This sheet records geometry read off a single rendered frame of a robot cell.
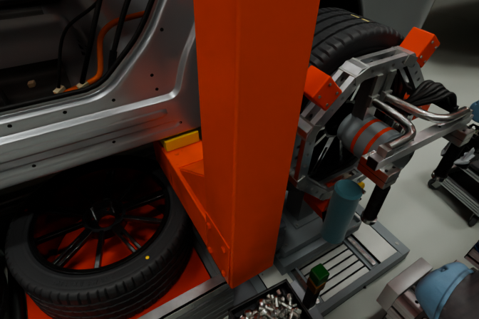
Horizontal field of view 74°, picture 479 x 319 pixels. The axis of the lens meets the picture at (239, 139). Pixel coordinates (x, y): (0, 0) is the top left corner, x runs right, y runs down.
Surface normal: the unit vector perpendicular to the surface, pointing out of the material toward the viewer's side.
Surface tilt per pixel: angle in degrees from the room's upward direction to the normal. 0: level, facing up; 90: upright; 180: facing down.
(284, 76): 90
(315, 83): 45
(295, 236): 0
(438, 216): 0
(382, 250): 0
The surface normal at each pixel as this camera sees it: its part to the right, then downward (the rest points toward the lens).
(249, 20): 0.51, 0.55
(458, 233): 0.03, -0.77
